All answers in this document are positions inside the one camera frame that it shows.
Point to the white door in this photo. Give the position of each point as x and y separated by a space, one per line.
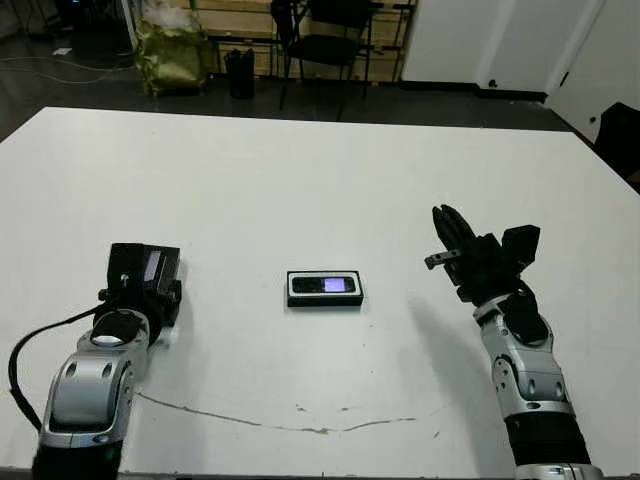
600 55

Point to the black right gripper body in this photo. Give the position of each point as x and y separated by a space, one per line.
482 267

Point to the small black bin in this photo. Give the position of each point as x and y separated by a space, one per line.
240 75

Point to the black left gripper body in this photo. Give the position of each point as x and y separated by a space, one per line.
162 305

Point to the black mesh office chair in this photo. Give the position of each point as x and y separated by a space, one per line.
325 47

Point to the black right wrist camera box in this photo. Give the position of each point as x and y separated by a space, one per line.
522 245

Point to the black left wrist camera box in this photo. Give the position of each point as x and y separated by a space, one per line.
127 270

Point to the black box white lining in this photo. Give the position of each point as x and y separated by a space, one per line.
325 300

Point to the white paper sheet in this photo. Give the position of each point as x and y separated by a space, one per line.
62 51

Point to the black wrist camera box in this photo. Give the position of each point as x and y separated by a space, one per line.
522 245
127 270

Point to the black padded chair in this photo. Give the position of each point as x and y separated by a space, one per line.
620 135

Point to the white-legged office desk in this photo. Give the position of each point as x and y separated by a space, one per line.
128 22

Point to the yellow-green plastic sack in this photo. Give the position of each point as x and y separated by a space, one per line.
170 60

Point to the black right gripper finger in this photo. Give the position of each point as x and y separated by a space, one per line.
462 227
445 230

